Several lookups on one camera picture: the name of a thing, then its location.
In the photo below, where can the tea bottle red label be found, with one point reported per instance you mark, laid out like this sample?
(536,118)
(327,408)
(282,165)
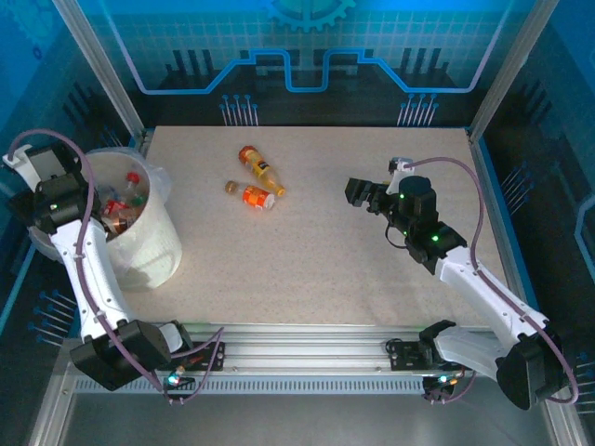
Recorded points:
(116,207)

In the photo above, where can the brown label bottle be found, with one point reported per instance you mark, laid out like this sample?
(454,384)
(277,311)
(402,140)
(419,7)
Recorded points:
(116,225)

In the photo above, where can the red label clear bottle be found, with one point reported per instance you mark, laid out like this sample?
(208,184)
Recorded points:
(132,179)

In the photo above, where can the clear bottle green cap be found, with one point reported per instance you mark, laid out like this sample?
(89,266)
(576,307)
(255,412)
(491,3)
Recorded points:
(138,200)

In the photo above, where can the white plastic-lined bin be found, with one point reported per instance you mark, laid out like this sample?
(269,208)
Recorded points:
(153,251)

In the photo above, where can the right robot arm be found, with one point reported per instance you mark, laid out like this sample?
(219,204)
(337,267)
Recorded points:
(488,292)

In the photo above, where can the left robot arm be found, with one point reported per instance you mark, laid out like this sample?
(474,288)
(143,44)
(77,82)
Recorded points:
(93,279)

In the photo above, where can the small orange bottle brown cap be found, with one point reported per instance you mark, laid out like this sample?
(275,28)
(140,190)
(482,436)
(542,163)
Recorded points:
(255,197)

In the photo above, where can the yellow juice bottle orange cap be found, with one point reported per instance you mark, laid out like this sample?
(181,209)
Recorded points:
(260,167)

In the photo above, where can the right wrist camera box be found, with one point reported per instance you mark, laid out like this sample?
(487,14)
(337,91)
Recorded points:
(397,174)

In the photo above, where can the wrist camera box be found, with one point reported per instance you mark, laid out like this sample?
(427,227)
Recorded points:
(397,174)
(46,160)

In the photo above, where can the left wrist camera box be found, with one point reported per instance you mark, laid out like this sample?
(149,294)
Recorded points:
(46,160)

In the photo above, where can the aluminium frame post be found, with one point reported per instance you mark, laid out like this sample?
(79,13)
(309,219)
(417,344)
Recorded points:
(506,69)
(102,69)

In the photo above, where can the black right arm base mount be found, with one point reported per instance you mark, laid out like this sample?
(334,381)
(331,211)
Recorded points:
(404,358)

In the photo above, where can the aluminium mounting rail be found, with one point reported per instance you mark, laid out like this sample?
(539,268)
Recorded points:
(302,348)

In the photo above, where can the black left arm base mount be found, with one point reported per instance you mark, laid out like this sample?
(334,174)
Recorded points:
(204,358)

